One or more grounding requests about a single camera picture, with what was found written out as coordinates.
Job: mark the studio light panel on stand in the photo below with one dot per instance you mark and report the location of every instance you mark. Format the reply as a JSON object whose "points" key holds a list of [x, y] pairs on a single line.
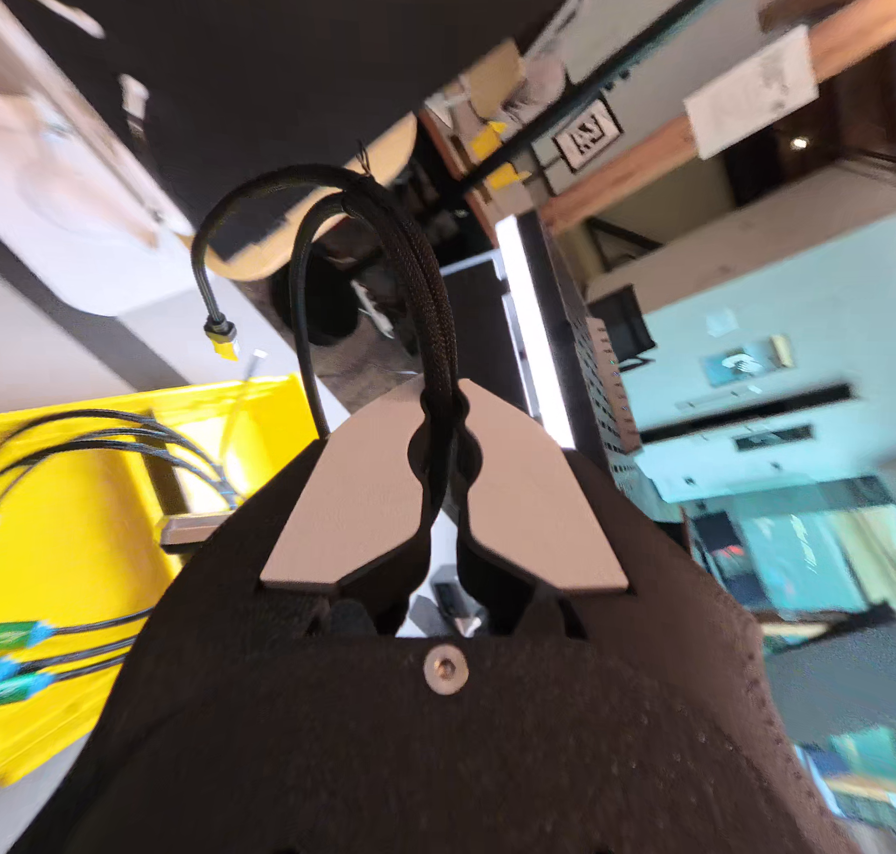
{"points": [[532, 322]]}

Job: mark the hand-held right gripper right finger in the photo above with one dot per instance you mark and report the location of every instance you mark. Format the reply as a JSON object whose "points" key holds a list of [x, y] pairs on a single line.
{"points": [[539, 511]]}

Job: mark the yellow plastic bin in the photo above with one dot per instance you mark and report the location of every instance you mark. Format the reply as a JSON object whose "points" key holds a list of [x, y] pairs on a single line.
{"points": [[84, 553]]}

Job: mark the white paper sheet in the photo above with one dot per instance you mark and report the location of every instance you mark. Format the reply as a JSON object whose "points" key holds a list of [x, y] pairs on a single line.
{"points": [[752, 90]]}

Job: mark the white tablet stand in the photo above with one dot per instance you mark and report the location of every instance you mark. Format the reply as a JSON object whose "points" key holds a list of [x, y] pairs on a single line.
{"points": [[70, 251]]}

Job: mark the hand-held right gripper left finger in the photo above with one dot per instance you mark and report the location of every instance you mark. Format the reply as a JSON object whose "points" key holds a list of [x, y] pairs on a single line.
{"points": [[350, 504]]}

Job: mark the small marker tag sign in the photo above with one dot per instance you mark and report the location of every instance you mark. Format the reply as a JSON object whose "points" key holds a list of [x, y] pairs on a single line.
{"points": [[586, 136]]}

